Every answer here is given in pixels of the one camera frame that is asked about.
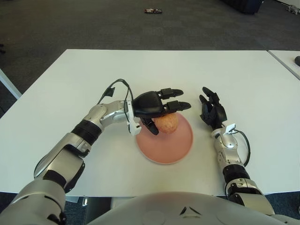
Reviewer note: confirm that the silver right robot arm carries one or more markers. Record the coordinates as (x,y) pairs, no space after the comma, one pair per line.
(228,145)

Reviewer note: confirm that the red yellow apple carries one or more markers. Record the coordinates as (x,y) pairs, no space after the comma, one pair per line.
(167,124)

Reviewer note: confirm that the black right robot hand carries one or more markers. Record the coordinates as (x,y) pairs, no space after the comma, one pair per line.
(216,114)

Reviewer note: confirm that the small dark floor object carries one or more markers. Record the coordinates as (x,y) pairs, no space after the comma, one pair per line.
(153,10)

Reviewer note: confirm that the silver robot torso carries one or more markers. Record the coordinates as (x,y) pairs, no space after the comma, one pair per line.
(152,207)

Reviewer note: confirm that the large black floor object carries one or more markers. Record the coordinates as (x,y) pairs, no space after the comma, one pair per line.
(246,5)

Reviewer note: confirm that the grey handheld controller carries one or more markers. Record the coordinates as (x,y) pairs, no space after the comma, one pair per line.
(297,61)

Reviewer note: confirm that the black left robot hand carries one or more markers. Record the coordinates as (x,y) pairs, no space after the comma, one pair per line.
(148,104)

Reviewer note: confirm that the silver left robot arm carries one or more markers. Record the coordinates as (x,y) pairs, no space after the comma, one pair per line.
(58,159)

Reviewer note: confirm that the pink round plate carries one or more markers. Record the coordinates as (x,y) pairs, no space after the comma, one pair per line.
(168,150)

